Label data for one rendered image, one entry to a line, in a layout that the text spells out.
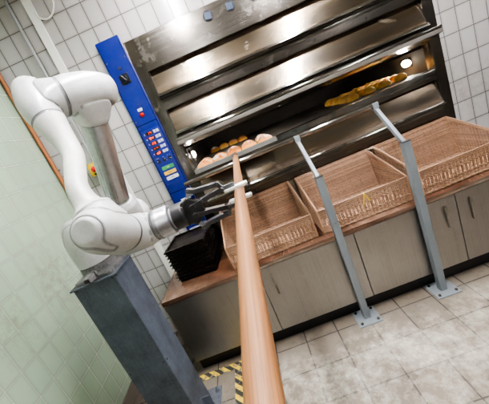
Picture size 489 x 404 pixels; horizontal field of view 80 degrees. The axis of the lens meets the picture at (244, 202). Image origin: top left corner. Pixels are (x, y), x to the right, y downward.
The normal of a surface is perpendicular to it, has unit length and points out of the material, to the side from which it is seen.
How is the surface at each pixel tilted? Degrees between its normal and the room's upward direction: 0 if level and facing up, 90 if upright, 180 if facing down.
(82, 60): 90
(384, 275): 90
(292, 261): 90
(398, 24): 70
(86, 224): 78
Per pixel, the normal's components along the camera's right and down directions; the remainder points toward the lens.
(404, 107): -0.09, -0.06
